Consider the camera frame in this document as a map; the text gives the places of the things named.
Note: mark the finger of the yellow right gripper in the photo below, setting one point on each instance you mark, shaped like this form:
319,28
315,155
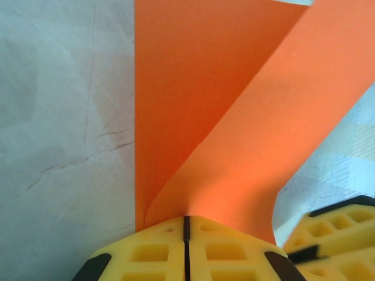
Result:
328,240
337,263

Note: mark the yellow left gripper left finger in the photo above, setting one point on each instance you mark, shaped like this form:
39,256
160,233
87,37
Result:
175,257

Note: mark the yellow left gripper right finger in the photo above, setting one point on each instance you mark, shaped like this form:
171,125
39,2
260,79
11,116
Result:
199,257

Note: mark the orange square paper sheet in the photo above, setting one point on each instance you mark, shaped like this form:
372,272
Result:
190,87

